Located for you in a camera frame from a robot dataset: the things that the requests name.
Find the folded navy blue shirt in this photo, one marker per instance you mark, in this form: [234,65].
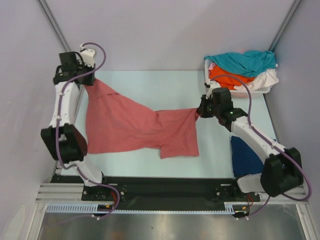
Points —
[244,160]

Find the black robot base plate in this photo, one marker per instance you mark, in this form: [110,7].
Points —
[175,205]

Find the white plastic laundry basket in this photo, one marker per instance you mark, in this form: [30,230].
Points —
[234,93]

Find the teal t shirt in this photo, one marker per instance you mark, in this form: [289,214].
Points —
[247,64]

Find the white t shirt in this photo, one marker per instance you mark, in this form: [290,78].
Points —
[264,80]

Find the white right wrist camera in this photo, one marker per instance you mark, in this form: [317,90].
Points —
[209,87]

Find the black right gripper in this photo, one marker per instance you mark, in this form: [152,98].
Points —
[201,109]

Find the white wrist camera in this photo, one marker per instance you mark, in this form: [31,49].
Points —
[88,56]
[209,87]

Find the aluminium frame post left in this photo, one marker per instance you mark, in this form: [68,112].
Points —
[53,24]

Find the orange t shirt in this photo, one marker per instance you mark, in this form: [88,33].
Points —
[228,80]

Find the white slotted cable duct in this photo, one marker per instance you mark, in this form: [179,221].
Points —
[95,208]

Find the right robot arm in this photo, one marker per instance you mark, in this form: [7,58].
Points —
[282,167]

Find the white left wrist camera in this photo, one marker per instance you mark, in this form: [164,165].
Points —
[88,56]

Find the aluminium frame post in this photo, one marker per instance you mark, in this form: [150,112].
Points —
[285,24]
[53,24]

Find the aluminium frame post right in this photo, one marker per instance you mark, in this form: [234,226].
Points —
[285,24]

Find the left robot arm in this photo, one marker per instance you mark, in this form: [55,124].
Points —
[63,140]

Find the aluminium frame rail front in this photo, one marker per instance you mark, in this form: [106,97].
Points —
[76,192]

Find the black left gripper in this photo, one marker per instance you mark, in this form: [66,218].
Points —
[90,81]

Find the pink polo shirt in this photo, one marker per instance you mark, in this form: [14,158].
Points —
[115,123]

